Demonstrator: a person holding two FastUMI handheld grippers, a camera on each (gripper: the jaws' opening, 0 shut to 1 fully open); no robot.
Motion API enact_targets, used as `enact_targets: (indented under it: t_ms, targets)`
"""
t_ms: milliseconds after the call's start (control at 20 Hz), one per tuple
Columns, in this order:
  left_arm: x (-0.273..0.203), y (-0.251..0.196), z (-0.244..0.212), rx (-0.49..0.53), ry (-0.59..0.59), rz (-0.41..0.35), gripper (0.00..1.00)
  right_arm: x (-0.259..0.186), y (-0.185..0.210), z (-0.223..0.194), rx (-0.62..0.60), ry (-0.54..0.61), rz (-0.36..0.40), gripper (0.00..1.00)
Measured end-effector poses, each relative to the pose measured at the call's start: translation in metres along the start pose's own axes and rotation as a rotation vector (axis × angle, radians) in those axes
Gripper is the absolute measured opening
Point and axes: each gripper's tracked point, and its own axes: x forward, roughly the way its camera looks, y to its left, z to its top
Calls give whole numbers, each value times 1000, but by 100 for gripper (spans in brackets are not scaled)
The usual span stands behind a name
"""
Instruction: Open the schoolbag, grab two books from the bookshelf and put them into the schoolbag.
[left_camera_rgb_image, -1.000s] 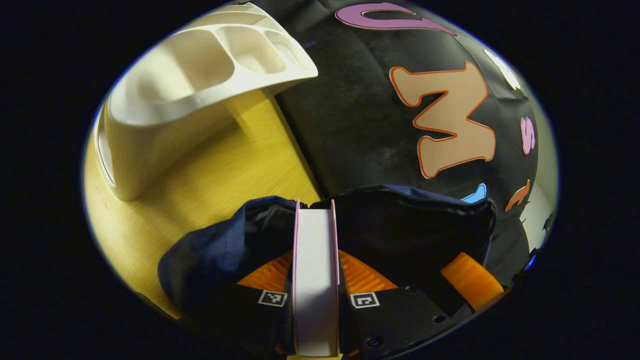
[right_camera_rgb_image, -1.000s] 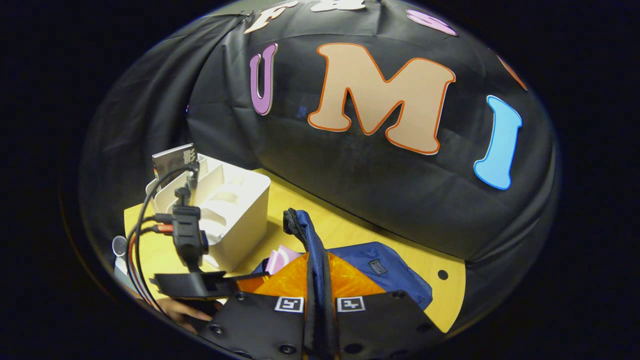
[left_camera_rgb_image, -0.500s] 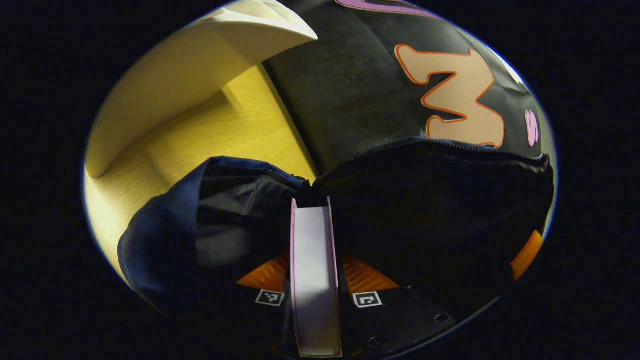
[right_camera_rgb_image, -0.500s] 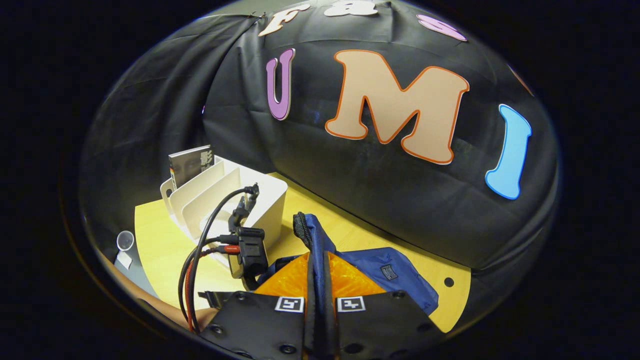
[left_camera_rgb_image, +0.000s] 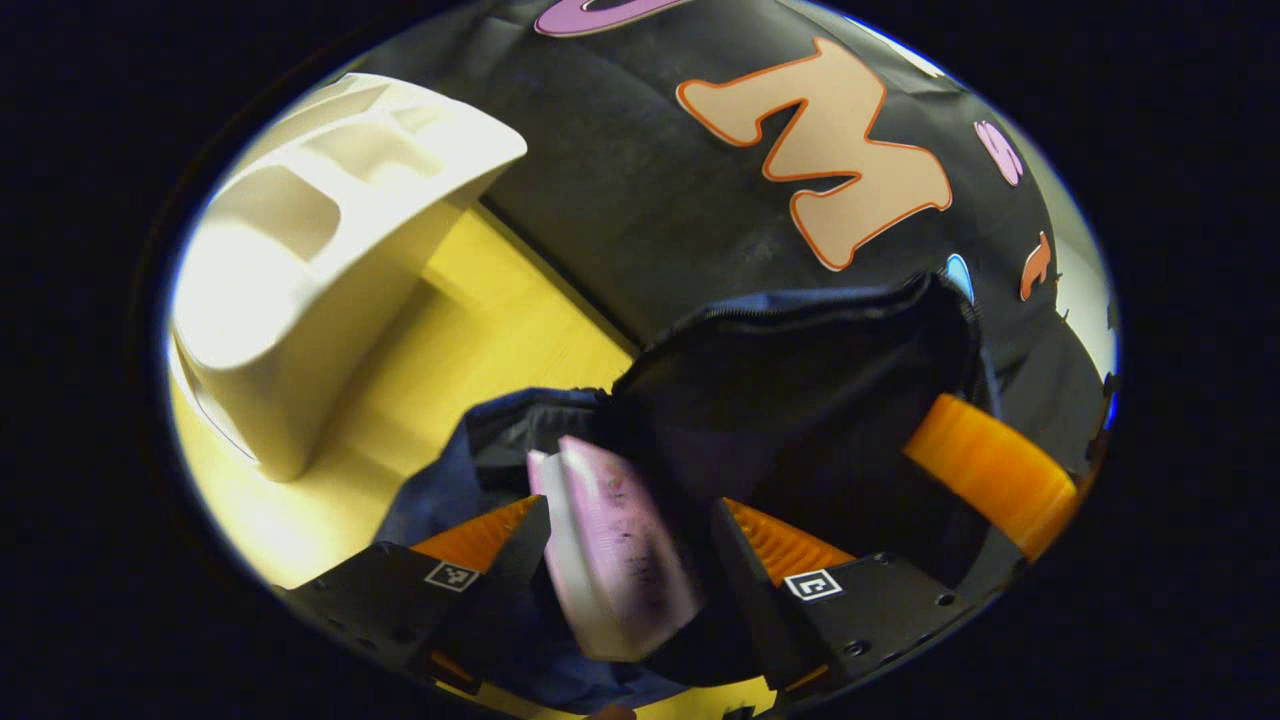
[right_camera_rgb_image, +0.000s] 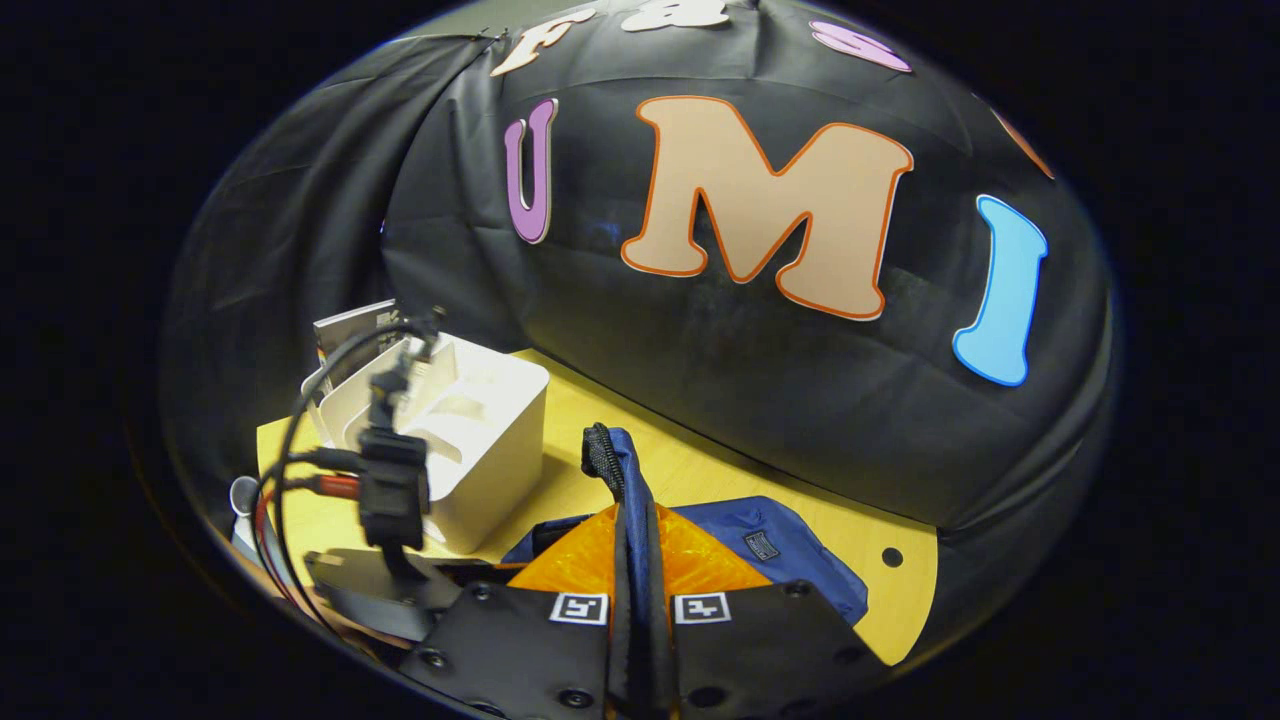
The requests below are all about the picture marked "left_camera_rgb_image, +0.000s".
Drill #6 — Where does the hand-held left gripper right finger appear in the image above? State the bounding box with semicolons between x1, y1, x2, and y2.
712;497;1001;701

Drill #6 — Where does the white plastic bookshelf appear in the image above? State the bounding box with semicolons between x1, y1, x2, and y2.
172;72;528;483

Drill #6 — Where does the black backdrop cloth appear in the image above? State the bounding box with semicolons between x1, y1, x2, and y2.
340;0;1119;481

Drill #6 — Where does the blue schoolbag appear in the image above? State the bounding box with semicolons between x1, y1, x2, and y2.
375;272;1001;713

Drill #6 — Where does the pink book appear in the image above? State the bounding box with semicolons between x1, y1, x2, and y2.
527;435;701;663

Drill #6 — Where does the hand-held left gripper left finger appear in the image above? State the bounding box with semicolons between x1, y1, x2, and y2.
285;495;553;696

